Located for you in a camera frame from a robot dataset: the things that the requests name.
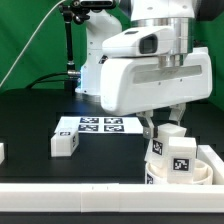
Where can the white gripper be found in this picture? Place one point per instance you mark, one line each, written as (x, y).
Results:
(139, 85)

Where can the white round stool seat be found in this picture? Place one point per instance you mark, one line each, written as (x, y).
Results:
(202, 175)

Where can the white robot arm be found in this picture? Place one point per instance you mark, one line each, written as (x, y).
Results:
(141, 55)

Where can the white paper marker sheet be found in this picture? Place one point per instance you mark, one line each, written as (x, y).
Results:
(87, 124)

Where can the white left block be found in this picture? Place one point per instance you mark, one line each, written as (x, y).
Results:
(2, 153)

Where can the white right rail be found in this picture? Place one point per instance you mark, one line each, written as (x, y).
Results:
(209, 156)

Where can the white rail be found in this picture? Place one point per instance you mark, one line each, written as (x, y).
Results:
(209, 156)
(111, 198)

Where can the black camera on mount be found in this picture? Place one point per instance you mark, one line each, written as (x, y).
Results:
(95, 4)

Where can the white front rail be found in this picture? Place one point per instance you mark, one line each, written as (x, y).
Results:
(111, 198)

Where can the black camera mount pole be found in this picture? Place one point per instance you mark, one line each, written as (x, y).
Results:
(71, 82)

